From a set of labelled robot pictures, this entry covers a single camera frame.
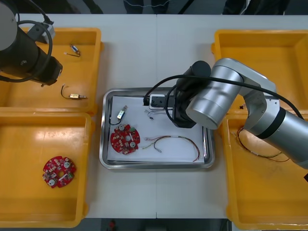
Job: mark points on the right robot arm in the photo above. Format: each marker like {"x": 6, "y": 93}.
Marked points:
{"x": 216, "y": 96}

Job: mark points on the round red circuit board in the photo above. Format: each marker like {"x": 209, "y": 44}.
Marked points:
{"x": 59, "y": 171}
{"x": 125, "y": 139}

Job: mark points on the steel tray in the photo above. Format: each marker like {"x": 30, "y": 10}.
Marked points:
{"x": 154, "y": 166}

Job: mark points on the white paper sheet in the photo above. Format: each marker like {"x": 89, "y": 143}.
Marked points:
{"x": 168, "y": 154}

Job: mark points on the solenoid with blue label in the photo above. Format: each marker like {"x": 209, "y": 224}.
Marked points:
{"x": 75, "y": 50}

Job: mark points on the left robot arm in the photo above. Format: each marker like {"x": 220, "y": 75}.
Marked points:
{"x": 21, "y": 53}

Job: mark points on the yellow-orange plastic bin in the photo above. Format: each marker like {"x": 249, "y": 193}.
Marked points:
{"x": 264, "y": 43}
{"x": 79, "y": 72}
{"x": 264, "y": 204}
{"x": 24, "y": 204}

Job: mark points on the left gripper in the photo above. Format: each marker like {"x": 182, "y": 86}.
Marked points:
{"x": 53, "y": 71}

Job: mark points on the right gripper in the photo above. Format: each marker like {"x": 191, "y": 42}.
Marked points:
{"x": 180, "y": 118}

